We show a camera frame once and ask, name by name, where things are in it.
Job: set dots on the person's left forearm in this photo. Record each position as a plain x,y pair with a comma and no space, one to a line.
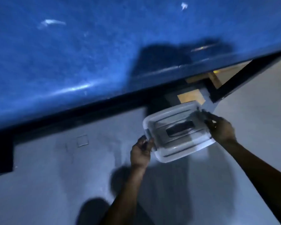
126,196

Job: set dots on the person's right forearm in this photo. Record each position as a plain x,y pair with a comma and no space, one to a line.
262,175

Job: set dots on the person's right hand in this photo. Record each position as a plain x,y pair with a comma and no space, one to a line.
221,131

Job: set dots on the white plastic storage box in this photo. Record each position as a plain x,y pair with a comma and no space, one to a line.
162,158

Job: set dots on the blue padded bench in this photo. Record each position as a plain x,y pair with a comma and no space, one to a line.
84,56

